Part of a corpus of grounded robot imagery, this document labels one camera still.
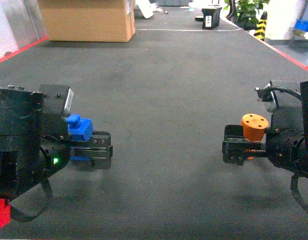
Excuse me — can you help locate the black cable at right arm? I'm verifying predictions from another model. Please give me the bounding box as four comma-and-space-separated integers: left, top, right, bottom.
290, 173, 308, 217

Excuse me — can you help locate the red conveyor side rail right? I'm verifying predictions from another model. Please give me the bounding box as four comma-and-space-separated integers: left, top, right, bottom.
237, 32, 308, 82

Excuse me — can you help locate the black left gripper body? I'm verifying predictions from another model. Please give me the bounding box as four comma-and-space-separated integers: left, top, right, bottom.
40, 113, 71, 178

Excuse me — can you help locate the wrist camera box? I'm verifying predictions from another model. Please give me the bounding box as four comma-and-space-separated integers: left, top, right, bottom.
39, 84, 74, 116
254, 80, 301, 113

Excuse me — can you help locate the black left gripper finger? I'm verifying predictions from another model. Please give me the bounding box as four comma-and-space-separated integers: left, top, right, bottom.
71, 131, 113, 170

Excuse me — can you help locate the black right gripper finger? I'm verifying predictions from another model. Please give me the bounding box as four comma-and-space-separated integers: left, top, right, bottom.
222, 124, 266, 166

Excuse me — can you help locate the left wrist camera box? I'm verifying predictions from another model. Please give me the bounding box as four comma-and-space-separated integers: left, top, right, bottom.
39, 84, 74, 116

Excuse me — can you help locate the blue block part with knob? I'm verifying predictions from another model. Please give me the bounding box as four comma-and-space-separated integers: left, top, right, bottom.
66, 114, 95, 162

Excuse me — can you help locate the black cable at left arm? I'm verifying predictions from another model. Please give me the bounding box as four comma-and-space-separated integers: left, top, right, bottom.
8, 178, 53, 223

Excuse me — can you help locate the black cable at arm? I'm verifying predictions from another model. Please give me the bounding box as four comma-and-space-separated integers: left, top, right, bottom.
290, 173, 308, 217
8, 178, 53, 223

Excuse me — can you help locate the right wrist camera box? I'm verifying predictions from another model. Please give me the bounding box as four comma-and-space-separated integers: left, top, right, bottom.
254, 80, 301, 113

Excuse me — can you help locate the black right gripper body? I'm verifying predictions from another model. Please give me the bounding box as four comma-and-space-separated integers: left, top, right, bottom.
265, 106, 306, 173

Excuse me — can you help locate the yellow black striped cone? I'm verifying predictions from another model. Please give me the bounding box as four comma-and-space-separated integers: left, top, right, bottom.
253, 11, 267, 41

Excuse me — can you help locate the black crate with label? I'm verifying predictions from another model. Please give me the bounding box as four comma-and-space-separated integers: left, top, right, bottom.
202, 6, 222, 30

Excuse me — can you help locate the red conveyor side rail left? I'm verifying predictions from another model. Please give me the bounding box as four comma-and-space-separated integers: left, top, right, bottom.
0, 36, 49, 63

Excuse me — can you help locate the green potted plant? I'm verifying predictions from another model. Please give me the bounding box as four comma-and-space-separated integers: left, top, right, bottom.
224, 0, 269, 31

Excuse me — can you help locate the large cardboard box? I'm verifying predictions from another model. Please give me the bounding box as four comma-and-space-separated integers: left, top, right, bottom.
38, 0, 136, 43

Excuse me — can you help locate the orange cylinder cap 4680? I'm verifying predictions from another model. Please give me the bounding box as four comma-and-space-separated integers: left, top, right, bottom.
240, 113, 269, 160

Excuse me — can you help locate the red conveyor side rail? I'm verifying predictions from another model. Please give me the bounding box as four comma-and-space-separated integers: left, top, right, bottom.
237, 32, 308, 82
0, 36, 49, 63

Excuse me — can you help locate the blue bin on far shelf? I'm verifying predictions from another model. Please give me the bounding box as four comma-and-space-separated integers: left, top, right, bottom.
294, 19, 308, 33

